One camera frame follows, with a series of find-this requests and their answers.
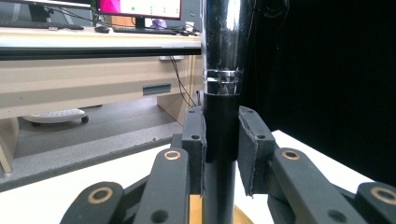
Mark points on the black horizontal frame bar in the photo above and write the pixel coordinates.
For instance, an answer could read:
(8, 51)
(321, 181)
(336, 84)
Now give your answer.
(93, 53)

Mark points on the white table board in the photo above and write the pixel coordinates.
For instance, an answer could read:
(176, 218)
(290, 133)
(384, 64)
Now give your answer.
(46, 202)

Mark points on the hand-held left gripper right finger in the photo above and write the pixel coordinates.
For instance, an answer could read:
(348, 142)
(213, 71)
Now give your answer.
(255, 149)

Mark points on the black keyboard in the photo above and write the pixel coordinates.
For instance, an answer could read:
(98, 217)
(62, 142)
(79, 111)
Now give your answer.
(37, 25)
(143, 30)

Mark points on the small white cup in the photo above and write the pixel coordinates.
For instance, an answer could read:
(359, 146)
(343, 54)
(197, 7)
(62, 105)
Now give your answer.
(189, 26)

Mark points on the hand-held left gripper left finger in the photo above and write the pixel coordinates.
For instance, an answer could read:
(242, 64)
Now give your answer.
(195, 146)

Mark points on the black curtain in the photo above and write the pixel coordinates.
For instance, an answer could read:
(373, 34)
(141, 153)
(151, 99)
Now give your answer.
(327, 77)

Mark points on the purple object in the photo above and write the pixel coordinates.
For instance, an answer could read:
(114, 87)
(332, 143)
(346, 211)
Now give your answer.
(159, 23)

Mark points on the white wheeled base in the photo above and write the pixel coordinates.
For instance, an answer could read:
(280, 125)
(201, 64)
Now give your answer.
(56, 115)

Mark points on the black makeup brush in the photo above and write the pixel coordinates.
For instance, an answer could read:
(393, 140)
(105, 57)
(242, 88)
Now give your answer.
(221, 124)

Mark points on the light wooden desk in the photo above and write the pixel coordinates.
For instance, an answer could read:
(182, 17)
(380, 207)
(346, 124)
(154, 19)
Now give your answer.
(62, 77)

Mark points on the black computer mouse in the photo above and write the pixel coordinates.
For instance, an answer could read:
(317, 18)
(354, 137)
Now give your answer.
(101, 29)

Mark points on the monitor with pink screen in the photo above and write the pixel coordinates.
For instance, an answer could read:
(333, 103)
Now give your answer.
(140, 7)

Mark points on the dark monitor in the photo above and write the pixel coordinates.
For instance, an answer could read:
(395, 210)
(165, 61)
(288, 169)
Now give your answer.
(40, 6)

